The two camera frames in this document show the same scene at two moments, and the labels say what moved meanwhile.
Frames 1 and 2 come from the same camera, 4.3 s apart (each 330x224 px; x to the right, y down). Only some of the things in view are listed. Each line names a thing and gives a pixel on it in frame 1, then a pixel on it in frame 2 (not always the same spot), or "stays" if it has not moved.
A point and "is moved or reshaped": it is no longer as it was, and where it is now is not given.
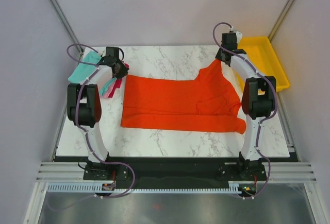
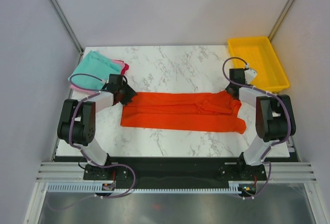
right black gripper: [218, 56] to [228, 87]
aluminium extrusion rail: [295, 172] stays
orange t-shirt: [206, 102] is moved or reshaped
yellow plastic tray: [261, 53] stays
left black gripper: [125, 71] to [130, 93]
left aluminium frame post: [54, 3] stays
